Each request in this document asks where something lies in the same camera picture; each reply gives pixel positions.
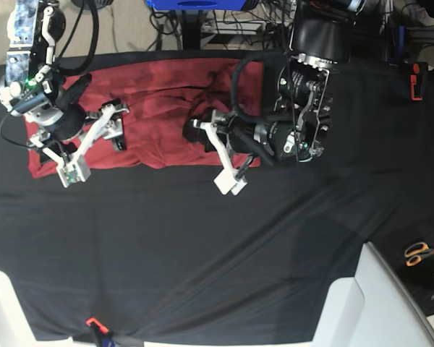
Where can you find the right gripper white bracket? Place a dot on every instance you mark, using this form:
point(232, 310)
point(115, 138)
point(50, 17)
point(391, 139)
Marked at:
point(66, 137)

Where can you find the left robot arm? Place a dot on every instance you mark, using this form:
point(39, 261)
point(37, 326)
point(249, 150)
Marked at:
point(294, 130)

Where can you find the white power strip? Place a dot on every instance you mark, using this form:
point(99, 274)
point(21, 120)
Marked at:
point(233, 28)

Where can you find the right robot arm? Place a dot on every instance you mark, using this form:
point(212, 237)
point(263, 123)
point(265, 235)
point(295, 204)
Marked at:
point(37, 88)

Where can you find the white foam block right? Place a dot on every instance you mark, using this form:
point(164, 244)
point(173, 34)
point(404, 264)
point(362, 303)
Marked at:
point(371, 308)

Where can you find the blue plastic bin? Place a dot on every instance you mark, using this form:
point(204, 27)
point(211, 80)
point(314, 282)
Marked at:
point(166, 5)

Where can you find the red and black clamp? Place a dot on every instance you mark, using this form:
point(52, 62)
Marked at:
point(418, 79)

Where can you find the black table cloth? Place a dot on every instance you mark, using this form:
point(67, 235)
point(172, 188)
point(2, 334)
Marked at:
point(163, 256)

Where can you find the blue and orange clamp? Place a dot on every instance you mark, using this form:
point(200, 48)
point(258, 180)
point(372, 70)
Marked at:
point(101, 335)

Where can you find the yellow handled scissors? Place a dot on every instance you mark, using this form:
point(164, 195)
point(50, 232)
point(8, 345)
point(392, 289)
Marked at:
point(416, 253)

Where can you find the dark red long-sleeve shirt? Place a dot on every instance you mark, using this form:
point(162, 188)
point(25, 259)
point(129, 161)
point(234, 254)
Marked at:
point(161, 96)

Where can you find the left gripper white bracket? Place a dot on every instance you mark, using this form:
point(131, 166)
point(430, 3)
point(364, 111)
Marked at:
point(237, 142)

